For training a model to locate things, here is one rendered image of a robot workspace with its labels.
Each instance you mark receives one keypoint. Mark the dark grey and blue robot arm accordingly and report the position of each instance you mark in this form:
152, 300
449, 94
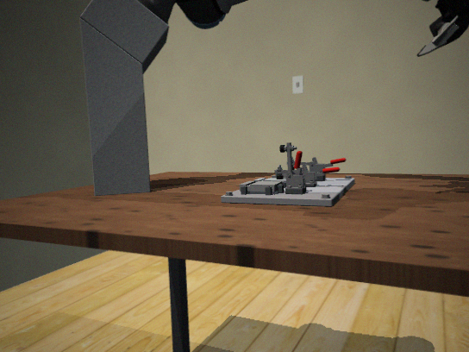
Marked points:
208, 13

